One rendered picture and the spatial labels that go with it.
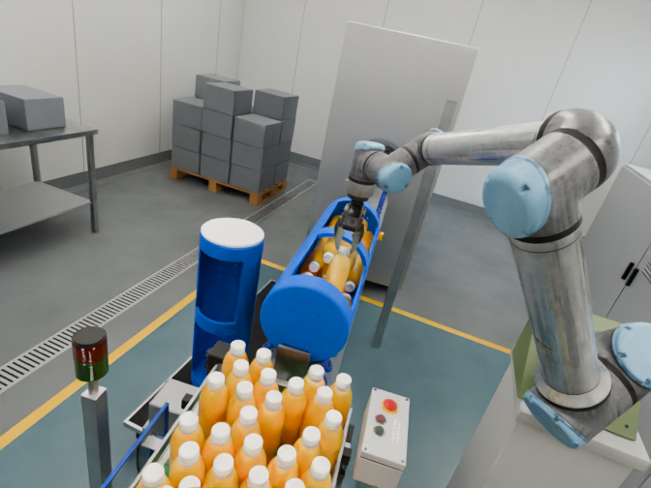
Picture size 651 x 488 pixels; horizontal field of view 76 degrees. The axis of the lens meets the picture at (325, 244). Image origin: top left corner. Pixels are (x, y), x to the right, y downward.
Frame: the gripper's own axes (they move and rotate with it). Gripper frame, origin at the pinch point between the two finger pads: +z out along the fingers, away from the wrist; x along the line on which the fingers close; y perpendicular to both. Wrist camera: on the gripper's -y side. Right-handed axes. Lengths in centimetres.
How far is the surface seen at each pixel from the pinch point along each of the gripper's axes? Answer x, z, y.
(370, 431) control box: -20, 15, -56
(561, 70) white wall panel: -167, -75, 469
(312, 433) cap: -8, 14, -63
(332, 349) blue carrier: -5.7, 21.4, -25.2
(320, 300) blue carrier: 1.5, 5.5, -25.0
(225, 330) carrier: 47, 67, 19
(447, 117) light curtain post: -28, -35, 115
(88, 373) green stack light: 39, 6, -72
